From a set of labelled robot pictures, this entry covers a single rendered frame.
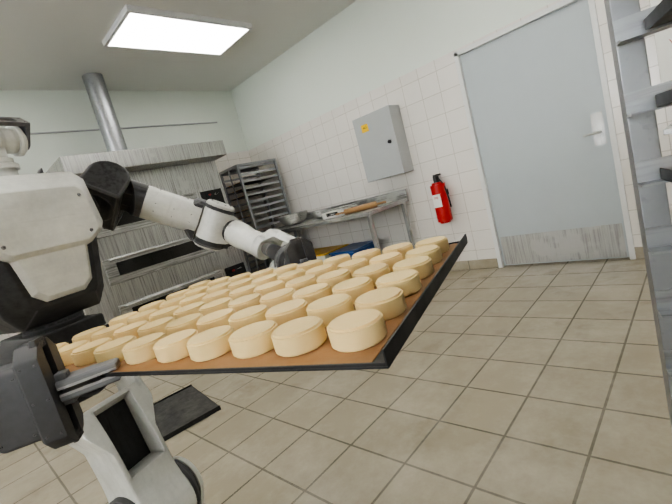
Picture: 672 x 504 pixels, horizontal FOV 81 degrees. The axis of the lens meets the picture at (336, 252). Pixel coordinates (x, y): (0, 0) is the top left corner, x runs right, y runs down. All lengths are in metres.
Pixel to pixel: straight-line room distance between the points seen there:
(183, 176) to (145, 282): 1.18
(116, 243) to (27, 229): 3.25
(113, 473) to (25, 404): 0.51
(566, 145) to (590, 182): 0.36
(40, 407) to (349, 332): 0.35
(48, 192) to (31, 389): 0.53
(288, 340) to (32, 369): 0.29
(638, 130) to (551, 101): 3.26
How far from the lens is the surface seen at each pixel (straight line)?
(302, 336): 0.35
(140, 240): 4.26
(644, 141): 0.67
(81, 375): 0.54
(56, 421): 0.55
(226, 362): 0.41
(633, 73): 0.67
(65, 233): 0.98
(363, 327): 0.33
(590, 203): 3.93
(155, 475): 1.04
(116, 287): 4.17
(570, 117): 3.88
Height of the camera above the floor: 1.13
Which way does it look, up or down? 8 degrees down
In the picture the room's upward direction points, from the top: 15 degrees counter-clockwise
